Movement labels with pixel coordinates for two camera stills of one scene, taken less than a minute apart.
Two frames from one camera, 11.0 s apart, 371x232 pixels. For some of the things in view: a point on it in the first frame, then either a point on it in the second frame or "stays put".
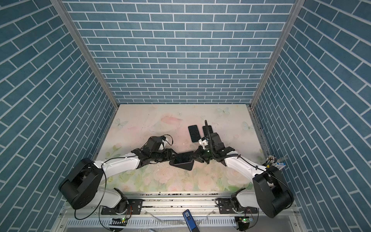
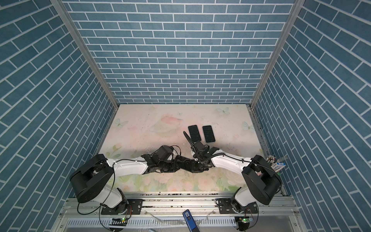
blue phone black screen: [194, 133] stays put
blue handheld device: [190, 222] stays put
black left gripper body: [161, 155] -> [168, 166]
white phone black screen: [205, 131] stays put
